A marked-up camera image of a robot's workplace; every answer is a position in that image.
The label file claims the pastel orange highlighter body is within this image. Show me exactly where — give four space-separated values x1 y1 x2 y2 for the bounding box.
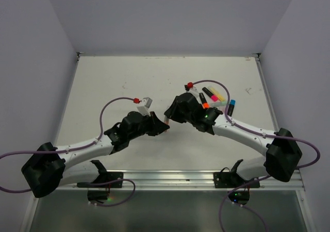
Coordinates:
164 116 170 125

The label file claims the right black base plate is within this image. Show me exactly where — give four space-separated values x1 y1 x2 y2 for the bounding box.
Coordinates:
213 159 260 206

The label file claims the aluminium rail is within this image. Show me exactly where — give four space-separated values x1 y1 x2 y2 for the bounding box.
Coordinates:
59 169 306 191

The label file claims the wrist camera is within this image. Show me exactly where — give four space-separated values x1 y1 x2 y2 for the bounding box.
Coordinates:
185 85 199 98
137 97 153 116

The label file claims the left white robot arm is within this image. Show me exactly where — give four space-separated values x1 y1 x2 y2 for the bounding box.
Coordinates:
21 111 170 198

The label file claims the black blue highlighter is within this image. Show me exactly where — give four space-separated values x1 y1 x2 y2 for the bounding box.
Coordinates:
227 100 236 117

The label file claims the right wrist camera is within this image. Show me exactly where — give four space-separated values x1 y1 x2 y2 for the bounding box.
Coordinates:
185 85 199 98

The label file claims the yellow highlighter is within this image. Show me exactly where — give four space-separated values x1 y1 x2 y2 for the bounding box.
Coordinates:
208 86 225 102

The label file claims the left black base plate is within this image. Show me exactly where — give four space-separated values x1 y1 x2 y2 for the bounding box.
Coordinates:
77 160 124 204

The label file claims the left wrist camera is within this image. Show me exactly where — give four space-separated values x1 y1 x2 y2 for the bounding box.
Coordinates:
137 97 153 116

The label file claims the black neon orange highlighter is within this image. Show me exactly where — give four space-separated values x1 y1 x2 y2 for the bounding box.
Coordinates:
199 93 209 109

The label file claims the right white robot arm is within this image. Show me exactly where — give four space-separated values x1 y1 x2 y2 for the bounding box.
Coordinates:
164 93 302 187

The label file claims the pastel green highlighter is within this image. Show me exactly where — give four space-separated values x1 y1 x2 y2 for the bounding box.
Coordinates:
209 100 230 108

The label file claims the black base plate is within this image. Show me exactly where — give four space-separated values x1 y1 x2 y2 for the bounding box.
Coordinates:
213 159 260 206
77 160 124 204

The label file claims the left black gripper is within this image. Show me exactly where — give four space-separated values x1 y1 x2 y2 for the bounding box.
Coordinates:
128 111 169 140

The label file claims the black neon pink highlighter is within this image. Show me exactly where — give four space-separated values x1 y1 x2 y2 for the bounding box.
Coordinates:
202 87 218 102

